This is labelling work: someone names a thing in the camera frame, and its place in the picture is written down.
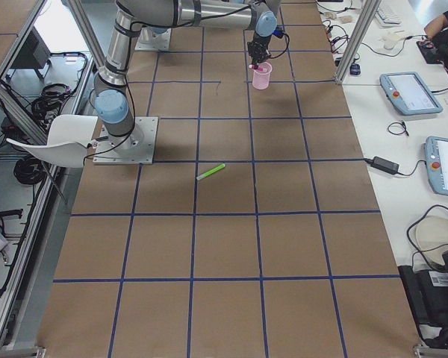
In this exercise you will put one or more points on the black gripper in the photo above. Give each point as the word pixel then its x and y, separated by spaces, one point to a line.
pixel 256 47

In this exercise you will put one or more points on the pink highlighter pen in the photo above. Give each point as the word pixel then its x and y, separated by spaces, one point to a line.
pixel 258 68

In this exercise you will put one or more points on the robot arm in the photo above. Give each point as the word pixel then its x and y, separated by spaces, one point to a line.
pixel 190 63

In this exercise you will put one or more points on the pink mesh cup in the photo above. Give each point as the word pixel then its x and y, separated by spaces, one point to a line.
pixel 260 80

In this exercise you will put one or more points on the green highlighter pen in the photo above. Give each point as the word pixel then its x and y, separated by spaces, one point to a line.
pixel 210 172

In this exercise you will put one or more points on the far teach pendant tablet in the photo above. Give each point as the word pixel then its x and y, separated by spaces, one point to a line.
pixel 408 94

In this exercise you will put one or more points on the teach pendant tablet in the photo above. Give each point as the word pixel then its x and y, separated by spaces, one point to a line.
pixel 408 94
pixel 436 154

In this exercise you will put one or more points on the black power adapter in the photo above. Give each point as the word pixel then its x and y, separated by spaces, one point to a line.
pixel 384 165

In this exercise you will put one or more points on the near teach pendant tablet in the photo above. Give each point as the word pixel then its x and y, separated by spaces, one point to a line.
pixel 436 154

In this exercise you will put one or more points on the white plastic chair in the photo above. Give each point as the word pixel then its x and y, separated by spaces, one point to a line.
pixel 67 141

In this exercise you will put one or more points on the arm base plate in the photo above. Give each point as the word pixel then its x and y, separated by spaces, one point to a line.
pixel 138 148
pixel 150 40

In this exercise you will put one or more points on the aluminium frame post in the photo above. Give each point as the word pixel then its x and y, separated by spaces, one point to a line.
pixel 368 11

